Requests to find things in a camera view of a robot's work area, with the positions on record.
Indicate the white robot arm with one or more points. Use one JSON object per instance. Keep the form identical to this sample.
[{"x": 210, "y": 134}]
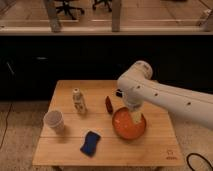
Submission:
[{"x": 136, "y": 86}]

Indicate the dark red oblong object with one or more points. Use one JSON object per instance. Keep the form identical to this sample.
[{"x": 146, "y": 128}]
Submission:
[{"x": 109, "y": 106}]

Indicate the blue sponge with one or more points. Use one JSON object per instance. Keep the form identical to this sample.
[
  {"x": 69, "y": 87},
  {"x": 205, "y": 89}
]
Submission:
[{"x": 90, "y": 143}]

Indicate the black rectangular case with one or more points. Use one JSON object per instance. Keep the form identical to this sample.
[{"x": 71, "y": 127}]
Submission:
[{"x": 119, "y": 93}]

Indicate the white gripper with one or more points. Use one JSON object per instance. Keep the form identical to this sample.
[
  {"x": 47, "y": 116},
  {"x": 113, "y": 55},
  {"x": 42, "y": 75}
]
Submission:
[{"x": 133, "y": 104}]

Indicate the grey metal post left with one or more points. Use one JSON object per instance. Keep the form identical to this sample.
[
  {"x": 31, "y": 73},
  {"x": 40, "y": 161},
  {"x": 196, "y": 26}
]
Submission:
[{"x": 52, "y": 15}]

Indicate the grey metal post centre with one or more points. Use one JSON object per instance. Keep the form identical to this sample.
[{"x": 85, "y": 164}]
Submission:
[{"x": 116, "y": 11}]

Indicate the black office chair base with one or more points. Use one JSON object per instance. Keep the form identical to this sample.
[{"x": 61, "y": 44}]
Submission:
[{"x": 66, "y": 8}]

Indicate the wooden table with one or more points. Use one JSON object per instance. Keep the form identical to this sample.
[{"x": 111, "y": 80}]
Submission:
[{"x": 157, "y": 147}]

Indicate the small white bottle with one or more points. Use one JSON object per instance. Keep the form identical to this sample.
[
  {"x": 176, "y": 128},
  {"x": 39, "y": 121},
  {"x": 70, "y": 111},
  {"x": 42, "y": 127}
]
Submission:
[{"x": 79, "y": 102}]

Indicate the grey metal post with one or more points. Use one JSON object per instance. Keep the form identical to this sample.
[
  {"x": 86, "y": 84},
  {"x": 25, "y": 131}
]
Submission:
[
  {"x": 52, "y": 15},
  {"x": 116, "y": 11}
]

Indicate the orange bowl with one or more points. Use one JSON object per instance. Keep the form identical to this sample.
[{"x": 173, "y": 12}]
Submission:
[{"x": 125, "y": 127}]

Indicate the white paper cup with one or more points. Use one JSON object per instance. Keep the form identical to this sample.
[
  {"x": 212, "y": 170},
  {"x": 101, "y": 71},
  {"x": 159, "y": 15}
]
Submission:
[{"x": 54, "y": 120}]

